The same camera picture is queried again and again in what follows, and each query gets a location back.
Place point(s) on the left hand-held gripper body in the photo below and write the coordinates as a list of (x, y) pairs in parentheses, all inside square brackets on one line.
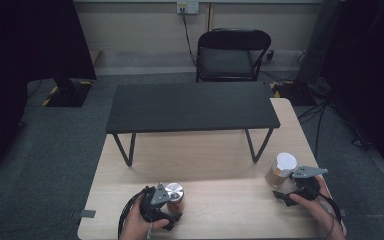
[(160, 196)]

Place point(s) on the black curtain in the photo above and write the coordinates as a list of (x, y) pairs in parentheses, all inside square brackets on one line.
[(370, 66), (23, 50)]

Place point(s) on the black metal-legged shelf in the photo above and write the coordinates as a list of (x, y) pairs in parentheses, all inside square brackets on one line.
[(193, 106)]

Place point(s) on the black folding chair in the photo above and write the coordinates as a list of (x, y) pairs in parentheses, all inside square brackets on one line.
[(228, 61)]

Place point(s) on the black wall plug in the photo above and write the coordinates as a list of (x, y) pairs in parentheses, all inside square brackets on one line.
[(270, 55)]

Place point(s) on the person's right hand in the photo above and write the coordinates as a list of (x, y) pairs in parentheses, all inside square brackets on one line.
[(320, 206)]

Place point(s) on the dark stand base with tape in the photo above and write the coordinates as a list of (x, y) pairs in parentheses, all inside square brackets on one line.
[(296, 91)]

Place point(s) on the white wall socket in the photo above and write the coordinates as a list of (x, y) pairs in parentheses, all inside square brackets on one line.
[(187, 7)]

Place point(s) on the grey tape tab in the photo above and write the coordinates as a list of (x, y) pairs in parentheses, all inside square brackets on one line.
[(86, 213), (343, 213)]

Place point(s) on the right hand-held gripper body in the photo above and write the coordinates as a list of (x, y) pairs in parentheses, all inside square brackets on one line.
[(305, 171)]

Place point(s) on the white-lidded seasoning jar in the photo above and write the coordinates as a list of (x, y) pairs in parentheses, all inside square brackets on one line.
[(285, 163)]

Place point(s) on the grey upright panel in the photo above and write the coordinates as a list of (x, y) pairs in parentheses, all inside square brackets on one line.
[(320, 43)]

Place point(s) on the silver-lidded glass spice jar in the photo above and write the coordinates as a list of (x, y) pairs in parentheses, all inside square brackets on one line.
[(176, 195)]

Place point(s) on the person's left hand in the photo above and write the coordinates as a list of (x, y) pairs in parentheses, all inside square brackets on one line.
[(135, 223)]

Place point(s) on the black stand base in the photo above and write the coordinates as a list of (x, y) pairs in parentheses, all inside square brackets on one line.
[(68, 95)]

